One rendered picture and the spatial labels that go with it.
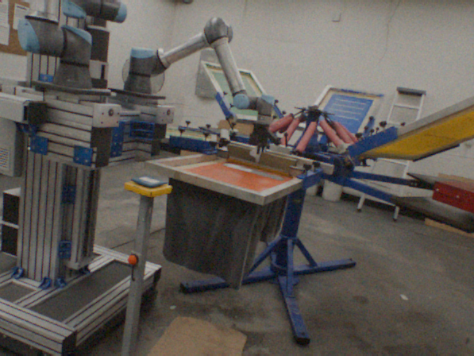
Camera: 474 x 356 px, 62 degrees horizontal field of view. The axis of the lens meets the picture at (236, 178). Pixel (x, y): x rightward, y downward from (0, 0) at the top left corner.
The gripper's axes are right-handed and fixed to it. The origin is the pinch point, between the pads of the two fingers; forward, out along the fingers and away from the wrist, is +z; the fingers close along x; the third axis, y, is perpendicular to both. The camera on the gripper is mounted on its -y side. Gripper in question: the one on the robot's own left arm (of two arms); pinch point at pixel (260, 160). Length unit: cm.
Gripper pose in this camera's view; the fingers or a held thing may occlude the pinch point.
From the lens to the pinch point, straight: 214.8
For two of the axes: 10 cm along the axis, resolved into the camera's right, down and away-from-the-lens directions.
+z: -1.7, 9.6, 2.2
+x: -4.5, 1.2, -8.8
